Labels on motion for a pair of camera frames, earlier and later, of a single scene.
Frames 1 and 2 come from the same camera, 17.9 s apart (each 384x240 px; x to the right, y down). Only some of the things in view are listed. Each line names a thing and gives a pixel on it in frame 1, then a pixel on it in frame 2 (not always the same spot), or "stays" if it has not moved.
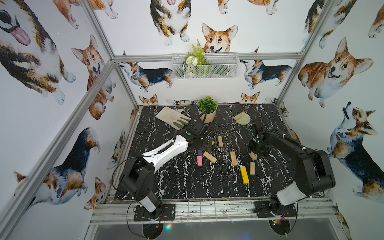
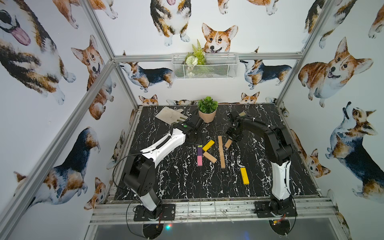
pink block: (199, 160) stays
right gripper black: (250, 147) to (236, 139)
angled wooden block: (253, 156) to (228, 143)
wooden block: (234, 159) to (221, 153)
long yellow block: (245, 175) stays
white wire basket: (205, 65) stays
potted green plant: (209, 106) stays
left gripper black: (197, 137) to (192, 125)
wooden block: (210, 157) stays
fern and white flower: (197, 57) stays
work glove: (175, 118) stays
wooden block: (252, 169) to (222, 160)
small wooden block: (220, 142) stays
